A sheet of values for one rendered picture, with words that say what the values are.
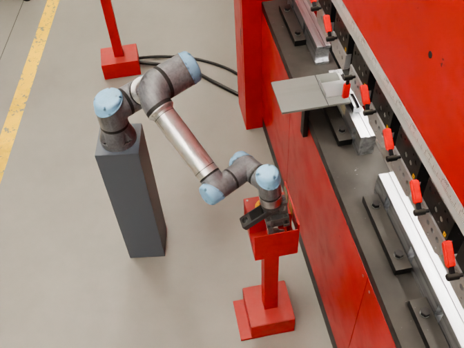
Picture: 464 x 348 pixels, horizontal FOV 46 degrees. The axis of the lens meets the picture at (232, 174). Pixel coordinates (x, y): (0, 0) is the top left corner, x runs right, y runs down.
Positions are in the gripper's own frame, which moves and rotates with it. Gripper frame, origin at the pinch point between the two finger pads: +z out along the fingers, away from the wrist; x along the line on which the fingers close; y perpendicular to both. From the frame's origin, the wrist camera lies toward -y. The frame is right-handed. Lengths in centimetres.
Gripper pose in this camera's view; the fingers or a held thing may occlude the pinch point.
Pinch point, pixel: (269, 235)
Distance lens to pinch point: 200.1
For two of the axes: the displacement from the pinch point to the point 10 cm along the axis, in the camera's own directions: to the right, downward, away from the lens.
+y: 9.7, -2.2, 0.2
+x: -1.8, -7.4, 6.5
